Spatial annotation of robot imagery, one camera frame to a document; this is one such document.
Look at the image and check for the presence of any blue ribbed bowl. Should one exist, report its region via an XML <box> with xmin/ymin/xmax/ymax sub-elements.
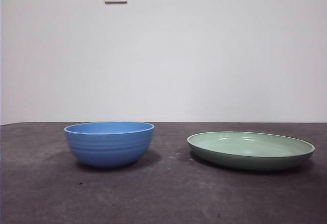
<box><xmin>63</xmin><ymin>121</ymin><xmax>156</xmax><ymax>169</ymax></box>

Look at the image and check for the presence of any green round plate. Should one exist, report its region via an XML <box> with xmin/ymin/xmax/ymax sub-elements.
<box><xmin>186</xmin><ymin>131</ymin><xmax>316</xmax><ymax>171</ymax></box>

